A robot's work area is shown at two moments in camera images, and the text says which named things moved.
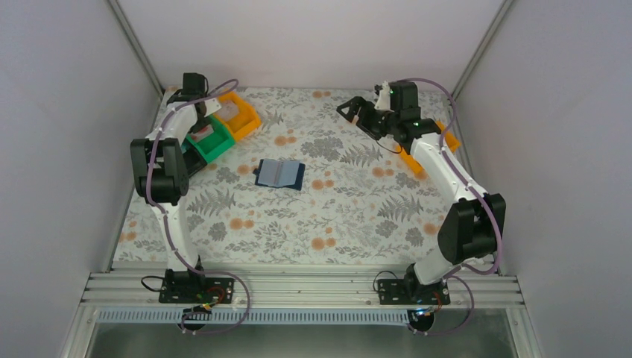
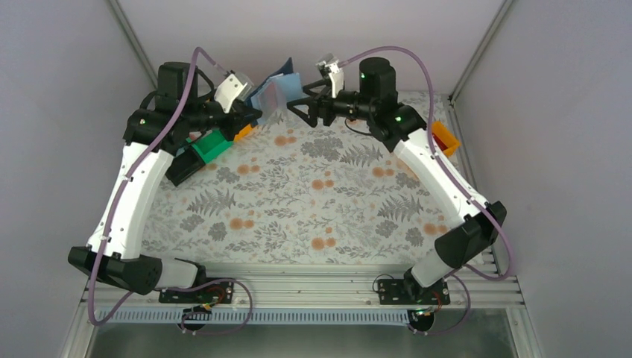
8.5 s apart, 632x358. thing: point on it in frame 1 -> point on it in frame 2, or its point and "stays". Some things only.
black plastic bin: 193,159 stays
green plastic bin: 216,143 stays
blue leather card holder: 284,174 -> 282,86
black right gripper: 364,113 -> 321,108
